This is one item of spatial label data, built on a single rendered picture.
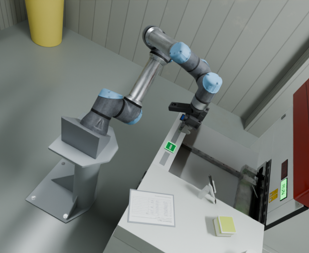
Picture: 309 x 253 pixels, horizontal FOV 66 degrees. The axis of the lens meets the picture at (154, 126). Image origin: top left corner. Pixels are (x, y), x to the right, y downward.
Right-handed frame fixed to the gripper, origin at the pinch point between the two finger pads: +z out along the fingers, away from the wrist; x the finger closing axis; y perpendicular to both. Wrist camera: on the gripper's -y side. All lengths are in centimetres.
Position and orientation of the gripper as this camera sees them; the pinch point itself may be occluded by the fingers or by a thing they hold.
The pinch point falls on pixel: (178, 130)
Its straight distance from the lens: 120.8
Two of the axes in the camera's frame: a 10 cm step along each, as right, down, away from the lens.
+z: -2.8, 6.3, 7.3
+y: 8.8, 4.7, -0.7
